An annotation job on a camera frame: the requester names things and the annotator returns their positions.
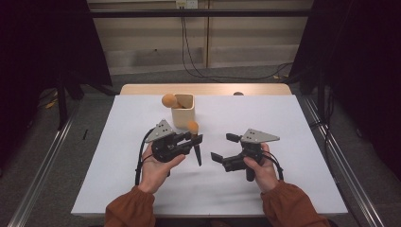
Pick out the black floor cable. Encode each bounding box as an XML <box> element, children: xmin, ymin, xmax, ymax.
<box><xmin>181</xmin><ymin>16</ymin><xmax>295</xmax><ymax>81</ymax></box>

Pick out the yellow floor tape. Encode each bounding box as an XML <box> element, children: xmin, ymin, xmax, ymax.
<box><xmin>44</xmin><ymin>90</ymin><xmax>60</xmax><ymax>110</ymax></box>

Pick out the person's right hand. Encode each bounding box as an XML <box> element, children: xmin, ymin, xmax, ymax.
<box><xmin>243</xmin><ymin>143</ymin><xmax>281</xmax><ymax>194</ymax></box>

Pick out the small slim makeup brush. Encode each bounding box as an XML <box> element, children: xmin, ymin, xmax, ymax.
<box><xmin>186</xmin><ymin>120</ymin><xmax>203</xmax><ymax>167</ymax></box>

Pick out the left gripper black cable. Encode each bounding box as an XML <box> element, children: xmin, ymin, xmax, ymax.
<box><xmin>134</xmin><ymin>128</ymin><xmax>156</xmax><ymax>187</ymax></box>

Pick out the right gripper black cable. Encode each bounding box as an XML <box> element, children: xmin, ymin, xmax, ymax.
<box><xmin>260</xmin><ymin>149</ymin><xmax>285</xmax><ymax>182</ymax></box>

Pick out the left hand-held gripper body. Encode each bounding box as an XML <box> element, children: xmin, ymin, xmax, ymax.
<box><xmin>144</xmin><ymin>118</ymin><xmax>193</xmax><ymax>164</ymax></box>

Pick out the black horizontal bar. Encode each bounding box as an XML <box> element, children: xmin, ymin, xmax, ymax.
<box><xmin>89</xmin><ymin>9</ymin><xmax>312</xmax><ymax>19</ymax></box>

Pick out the black curtain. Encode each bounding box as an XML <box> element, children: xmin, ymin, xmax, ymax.
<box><xmin>288</xmin><ymin>0</ymin><xmax>401</xmax><ymax>183</ymax></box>
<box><xmin>0</xmin><ymin>0</ymin><xmax>113</xmax><ymax>171</ymax></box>

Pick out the white table mat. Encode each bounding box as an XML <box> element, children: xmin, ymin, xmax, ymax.
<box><xmin>70</xmin><ymin>94</ymin><xmax>349</xmax><ymax>218</ymax></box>

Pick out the large fluffy makeup brush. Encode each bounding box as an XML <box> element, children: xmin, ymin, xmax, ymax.
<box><xmin>161</xmin><ymin>93</ymin><xmax>184</xmax><ymax>111</ymax></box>

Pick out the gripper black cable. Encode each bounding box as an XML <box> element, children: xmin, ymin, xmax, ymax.
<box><xmin>134</xmin><ymin>128</ymin><xmax>156</xmax><ymax>187</ymax></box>
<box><xmin>260</xmin><ymin>149</ymin><xmax>285</xmax><ymax>182</ymax></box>

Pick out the beige square cup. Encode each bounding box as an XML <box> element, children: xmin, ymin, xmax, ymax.
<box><xmin>170</xmin><ymin>93</ymin><xmax>196</xmax><ymax>131</ymax></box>

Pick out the white wall socket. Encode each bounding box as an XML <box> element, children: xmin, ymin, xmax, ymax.
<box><xmin>175</xmin><ymin>0</ymin><xmax>200</xmax><ymax>9</ymax></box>

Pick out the black metal stand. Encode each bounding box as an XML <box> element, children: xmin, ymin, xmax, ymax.
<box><xmin>56</xmin><ymin>74</ymin><xmax>70</xmax><ymax>131</ymax></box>
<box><xmin>316</xmin><ymin>70</ymin><xmax>327</xmax><ymax>123</ymax></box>

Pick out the person's left hand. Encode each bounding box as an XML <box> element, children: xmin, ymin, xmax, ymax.
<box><xmin>137</xmin><ymin>144</ymin><xmax>187</xmax><ymax>194</ymax></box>

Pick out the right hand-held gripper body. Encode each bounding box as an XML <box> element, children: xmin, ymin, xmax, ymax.
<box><xmin>221</xmin><ymin>128</ymin><xmax>281</xmax><ymax>183</ymax></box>

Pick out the metal floor rail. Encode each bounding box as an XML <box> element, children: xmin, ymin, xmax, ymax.
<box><xmin>303</xmin><ymin>95</ymin><xmax>386</xmax><ymax>227</ymax></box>
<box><xmin>7</xmin><ymin>103</ymin><xmax>80</xmax><ymax>227</ymax></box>

